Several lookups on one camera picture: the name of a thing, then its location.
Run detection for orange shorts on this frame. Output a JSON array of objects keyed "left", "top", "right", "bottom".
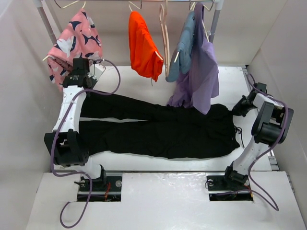
[{"left": 128, "top": 10, "right": 164, "bottom": 82}]

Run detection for wooden hanger under orange shorts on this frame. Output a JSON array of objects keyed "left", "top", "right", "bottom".
[{"left": 128, "top": 0, "right": 164, "bottom": 86}]

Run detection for black trousers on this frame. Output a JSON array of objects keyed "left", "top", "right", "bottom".
[{"left": 79, "top": 93, "right": 239, "bottom": 159}]

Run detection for lilac purple shirt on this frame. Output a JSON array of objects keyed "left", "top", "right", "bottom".
[{"left": 168, "top": 2, "right": 219, "bottom": 114}]

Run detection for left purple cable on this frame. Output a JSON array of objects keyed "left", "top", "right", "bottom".
[{"left": 50, "top": 58, "right": 121, "bottom": 228}]

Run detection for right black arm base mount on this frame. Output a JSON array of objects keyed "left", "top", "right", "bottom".
[{"left": 205, "top": 174, "right": 253, "bottom": 201}]

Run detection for grey metal clothes rack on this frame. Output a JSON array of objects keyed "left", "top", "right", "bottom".
[{"left": 33, "top": 0, "right": 224, "bottom": 43}]

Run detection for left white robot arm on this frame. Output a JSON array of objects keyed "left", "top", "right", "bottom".
[{"left": 44, "top": 57, "right": 107, "bottom": 190}]

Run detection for pink bird-print shorts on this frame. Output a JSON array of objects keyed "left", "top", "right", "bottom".
[{"left": 47, "top": 9, "right": 102, "bottom": 92}]

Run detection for wooden hanger under lilac shirt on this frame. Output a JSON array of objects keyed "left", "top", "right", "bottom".
[{"left": 202, "top": 0, "right": 215, "bottom": 42}]

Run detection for aluminium rail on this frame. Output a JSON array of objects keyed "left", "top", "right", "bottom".
[
  {"left": 238, "top": 74, "right": 287, "bottom": 173},
  {"left": 106, "top": 170, "right": 225, "bottom": 174}
]

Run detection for wooden hanger under blue shorts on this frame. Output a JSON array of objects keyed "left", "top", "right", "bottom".
[{"left": 174, "top": 1, "right": 196, "bottom": 63}]

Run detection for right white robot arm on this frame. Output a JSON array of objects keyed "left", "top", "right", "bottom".
[{"left": 222, "top": 82, "right": 294, "bottom": 189}]

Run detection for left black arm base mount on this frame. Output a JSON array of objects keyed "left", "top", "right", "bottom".
[{"left": 74, "top": 172, "right": 123, "bottom": 202}]

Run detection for blue-grey shorts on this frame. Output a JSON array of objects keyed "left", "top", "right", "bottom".
[{"left": 165, "top": 11, "right": 196, "bottom": 82}]

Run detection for aluminium rail front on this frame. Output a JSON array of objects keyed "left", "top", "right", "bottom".
[{"left": 106, "top": 170, "right": 225, "bottom": 174}]

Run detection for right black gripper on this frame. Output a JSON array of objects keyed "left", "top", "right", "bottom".
[{"left": 230, "top": 95, "right": 258, "bottom": 117}]

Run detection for aluminium rail right side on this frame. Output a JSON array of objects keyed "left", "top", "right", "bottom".
[{"left": 238, "top": 74, "right": 287, "bottom": 173}]

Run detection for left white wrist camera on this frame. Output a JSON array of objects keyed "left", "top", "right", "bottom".
[{"left": 90, "top": 64, "right": 106, "bottom": 81}]

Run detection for empty pink wooden hanger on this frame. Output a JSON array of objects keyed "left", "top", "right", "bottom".
[{"left": 159, "top": 0, "right": 170, "bottom": 77}]

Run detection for wooden hanger under pink shorts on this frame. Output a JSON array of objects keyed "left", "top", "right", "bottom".
[{"left": 42, "top": 0, "right": 86, "bottom": 62}]

